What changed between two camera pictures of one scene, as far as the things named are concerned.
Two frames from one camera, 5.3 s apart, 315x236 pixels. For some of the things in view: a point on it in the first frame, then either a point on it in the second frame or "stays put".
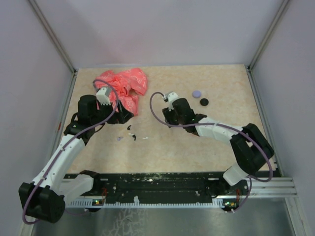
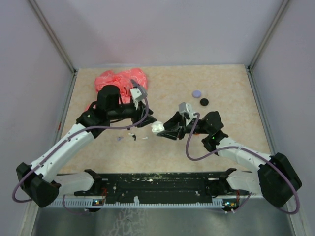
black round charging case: x=204 y=102 stays put
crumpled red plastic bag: x=124 y=87 stays put
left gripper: x=121 y=116 to x=141 y=109
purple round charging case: x=196 y=94 stays put
